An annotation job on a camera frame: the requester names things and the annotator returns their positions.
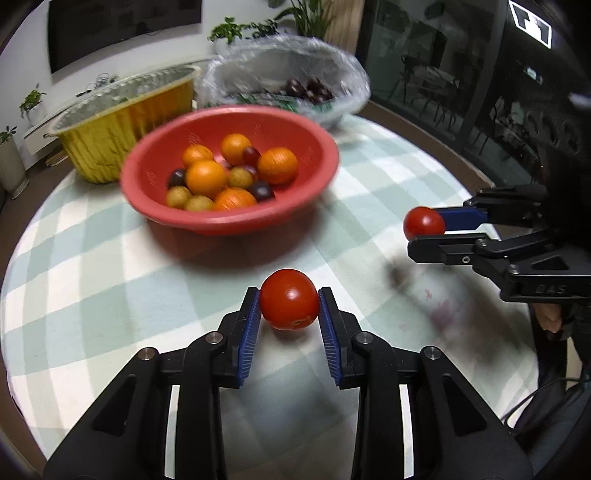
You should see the cherry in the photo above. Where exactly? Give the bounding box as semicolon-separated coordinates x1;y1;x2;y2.
248;181;276;203

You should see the red plastic bowl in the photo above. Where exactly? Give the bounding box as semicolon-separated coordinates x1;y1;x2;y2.
119;104;341;237

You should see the bumpy mandarin orange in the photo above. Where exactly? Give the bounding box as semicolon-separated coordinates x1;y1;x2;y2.
257;147;299;185

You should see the small plant in white pot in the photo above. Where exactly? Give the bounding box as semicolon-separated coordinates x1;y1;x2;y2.
18;85;47;125

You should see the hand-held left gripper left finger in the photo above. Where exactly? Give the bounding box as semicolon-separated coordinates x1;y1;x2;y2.
44;286;262;480

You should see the bushy plant in white pot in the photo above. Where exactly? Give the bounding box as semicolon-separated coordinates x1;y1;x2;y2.
209;17;250;52

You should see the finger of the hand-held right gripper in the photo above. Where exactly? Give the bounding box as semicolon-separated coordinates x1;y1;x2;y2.
434;185;551;230
407;227;559;278

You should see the large smooth orange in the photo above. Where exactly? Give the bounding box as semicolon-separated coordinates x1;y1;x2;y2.
186;160;228;196

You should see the dark leafy potted plant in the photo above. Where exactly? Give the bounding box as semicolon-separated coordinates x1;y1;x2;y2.
249;18;280;41

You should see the dark glass sliding door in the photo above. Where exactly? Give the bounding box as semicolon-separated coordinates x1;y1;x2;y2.
358;0;546;185

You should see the clear plastic bag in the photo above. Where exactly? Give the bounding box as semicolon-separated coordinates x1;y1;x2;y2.
196;34;372;130

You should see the large broad-leaf plant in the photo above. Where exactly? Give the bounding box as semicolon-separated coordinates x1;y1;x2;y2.
268;0;338;40

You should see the bundle of cables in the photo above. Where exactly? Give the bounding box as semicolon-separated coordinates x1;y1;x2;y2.
76;74;121;97

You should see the red tomato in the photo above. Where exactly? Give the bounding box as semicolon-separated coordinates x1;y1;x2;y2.
259;268;319;331
403;206;446;241

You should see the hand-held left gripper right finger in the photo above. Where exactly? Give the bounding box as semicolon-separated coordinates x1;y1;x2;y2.
317;286;534;480

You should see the plant in tall white pot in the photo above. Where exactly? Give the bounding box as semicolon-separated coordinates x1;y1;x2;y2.
0;126;29;199

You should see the black cable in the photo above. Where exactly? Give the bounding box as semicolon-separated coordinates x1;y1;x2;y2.
501;376;591;428

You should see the person's right hand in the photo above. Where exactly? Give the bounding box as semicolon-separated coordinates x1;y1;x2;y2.
536;304;565;334

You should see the checkered tablecloth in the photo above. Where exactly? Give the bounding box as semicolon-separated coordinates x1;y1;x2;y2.
0;111;550;462

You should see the pile of dark cherries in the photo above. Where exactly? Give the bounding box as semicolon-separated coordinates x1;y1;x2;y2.
277;78;335;104

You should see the wall television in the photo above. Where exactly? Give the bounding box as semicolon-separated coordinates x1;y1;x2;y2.
47;0;202;75

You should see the gold foil tray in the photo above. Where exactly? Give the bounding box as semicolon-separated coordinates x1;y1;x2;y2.
50;65;201;184

